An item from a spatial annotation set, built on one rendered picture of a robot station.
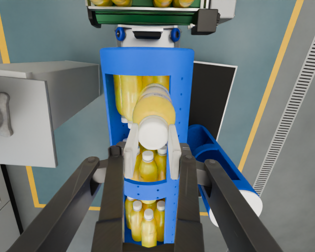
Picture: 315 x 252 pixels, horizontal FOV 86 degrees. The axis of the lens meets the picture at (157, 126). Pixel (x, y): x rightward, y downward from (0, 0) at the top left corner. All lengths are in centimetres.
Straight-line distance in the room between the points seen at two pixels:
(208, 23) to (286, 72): 153
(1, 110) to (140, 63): 59
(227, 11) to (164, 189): 74
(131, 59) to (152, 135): 26
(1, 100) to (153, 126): 71
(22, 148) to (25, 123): 12
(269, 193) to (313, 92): 134
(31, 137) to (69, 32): 115
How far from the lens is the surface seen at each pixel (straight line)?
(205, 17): 70
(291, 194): 301
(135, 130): 19
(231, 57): 182
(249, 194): 101
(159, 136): 21
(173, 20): 79
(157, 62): 43
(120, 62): 45
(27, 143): 89
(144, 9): 70
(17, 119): 86
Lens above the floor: 166
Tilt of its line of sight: 68 degrees down
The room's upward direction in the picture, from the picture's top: 174 degrees clockwise
